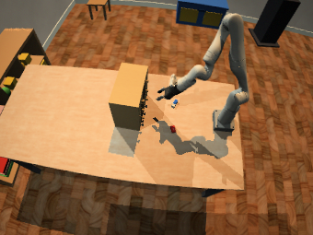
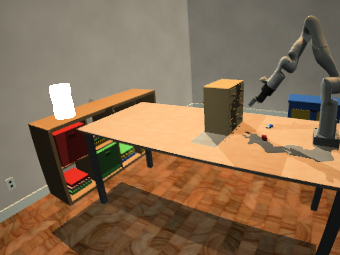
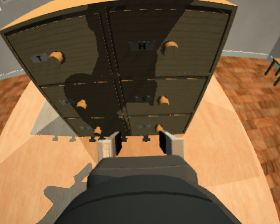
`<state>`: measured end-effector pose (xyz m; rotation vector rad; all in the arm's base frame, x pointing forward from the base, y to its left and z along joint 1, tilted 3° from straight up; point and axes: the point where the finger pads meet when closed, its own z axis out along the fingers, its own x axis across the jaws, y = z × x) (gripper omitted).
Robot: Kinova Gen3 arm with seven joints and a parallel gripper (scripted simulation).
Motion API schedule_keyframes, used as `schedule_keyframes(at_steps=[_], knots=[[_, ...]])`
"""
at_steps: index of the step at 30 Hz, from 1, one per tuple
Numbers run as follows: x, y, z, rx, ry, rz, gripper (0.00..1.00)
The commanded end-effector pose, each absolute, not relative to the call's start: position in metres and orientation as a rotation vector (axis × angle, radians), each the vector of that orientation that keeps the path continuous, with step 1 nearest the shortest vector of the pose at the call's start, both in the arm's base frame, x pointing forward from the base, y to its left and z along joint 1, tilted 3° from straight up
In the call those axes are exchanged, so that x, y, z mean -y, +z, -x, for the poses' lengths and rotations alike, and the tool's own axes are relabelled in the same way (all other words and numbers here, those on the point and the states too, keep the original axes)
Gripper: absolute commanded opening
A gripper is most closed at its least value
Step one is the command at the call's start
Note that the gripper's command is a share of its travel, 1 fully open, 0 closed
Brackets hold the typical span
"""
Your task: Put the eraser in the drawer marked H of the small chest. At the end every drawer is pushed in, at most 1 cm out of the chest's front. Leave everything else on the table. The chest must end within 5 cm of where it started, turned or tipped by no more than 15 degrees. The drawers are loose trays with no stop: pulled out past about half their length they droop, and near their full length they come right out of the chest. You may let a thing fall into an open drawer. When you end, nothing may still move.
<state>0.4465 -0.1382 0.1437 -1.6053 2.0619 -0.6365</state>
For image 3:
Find dark brown wooden drawer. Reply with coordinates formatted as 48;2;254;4
7;8;113;83
41;78;122;116
128;113;191;135
121;76;206;114
65;115;128;136
109;4;229;75

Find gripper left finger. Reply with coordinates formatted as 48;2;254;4
97;132;122;163

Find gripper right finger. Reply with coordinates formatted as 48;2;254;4
159;130;184;159

